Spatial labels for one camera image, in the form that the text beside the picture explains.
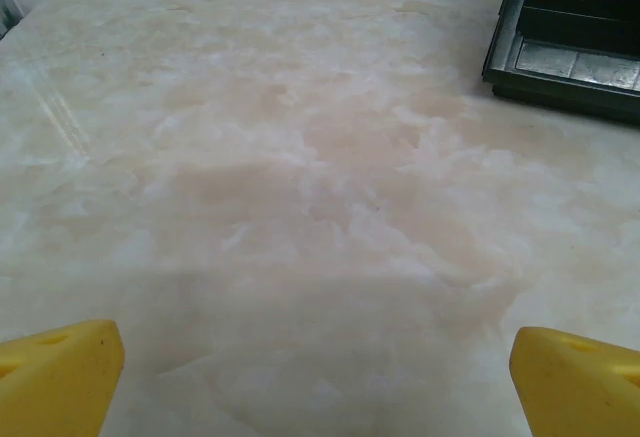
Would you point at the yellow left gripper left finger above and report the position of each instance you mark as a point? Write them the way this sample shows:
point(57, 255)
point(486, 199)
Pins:
point(50, 387)

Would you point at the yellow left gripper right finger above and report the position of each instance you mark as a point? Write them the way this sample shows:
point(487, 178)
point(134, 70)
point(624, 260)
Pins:
point(575, 392)

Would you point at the black plastic bin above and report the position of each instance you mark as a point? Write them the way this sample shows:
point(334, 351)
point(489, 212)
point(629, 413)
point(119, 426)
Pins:
point(575, 27)

